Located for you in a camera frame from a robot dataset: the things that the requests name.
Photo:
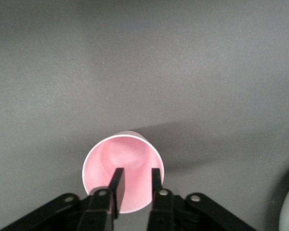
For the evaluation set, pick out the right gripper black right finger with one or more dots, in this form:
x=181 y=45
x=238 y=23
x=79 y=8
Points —
x=156 y=187

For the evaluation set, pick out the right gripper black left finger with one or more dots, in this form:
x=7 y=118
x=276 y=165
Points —
x=115 y=192

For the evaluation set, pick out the pink plastic cup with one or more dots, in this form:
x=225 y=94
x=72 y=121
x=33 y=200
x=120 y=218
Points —
x=135 y=173

